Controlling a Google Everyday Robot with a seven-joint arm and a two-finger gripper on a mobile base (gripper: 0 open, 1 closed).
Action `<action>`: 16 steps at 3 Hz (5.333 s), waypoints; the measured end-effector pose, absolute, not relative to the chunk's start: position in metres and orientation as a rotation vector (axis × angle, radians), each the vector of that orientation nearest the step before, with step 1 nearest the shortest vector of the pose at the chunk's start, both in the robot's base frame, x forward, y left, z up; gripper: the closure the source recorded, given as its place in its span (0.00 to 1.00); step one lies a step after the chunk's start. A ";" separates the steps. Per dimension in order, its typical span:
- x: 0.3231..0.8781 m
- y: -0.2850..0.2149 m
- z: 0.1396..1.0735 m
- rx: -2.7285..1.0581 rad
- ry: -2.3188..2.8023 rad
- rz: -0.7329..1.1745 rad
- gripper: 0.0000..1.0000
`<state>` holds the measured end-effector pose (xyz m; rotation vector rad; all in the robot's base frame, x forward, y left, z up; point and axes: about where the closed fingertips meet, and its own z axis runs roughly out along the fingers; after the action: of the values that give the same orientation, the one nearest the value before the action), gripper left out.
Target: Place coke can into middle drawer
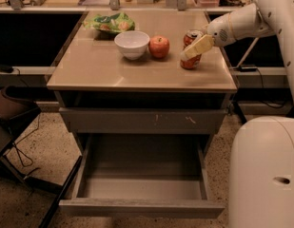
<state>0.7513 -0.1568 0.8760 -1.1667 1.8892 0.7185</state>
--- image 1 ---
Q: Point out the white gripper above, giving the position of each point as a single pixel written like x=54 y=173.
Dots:
x=219 y=30

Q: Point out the orange soda can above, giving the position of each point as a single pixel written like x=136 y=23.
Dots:
x=191 y=59

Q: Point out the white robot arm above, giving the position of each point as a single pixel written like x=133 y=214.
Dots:
x=261 y=166

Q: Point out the grey drawer cabinet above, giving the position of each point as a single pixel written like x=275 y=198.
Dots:
x=94 y=74

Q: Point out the closed top drawer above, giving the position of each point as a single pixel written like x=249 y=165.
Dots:
x=142 y=121

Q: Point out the open middle drawer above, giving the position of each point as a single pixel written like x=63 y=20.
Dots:
x=132 y=175

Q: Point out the red apple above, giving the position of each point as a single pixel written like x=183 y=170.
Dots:
x=158 y=46

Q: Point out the black power adapter right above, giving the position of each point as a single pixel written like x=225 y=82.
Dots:
x=247 y=68

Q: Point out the black power adapter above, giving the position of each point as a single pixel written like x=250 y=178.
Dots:
x=247 y=68
x=6 y=69

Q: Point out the white leaning stick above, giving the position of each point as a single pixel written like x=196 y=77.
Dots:
x=252 y=45

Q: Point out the white bowl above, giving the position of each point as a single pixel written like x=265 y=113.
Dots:
x=132 y=44

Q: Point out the black stand leg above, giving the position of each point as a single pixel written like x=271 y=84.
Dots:
x=239 y=112

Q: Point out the green chip bag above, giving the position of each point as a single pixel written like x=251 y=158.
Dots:
x=114 y=24

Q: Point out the black power adapter left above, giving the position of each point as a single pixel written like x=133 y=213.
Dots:
x=6 y=69

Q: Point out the dark office chair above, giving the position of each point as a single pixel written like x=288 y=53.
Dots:
x=16 y=114

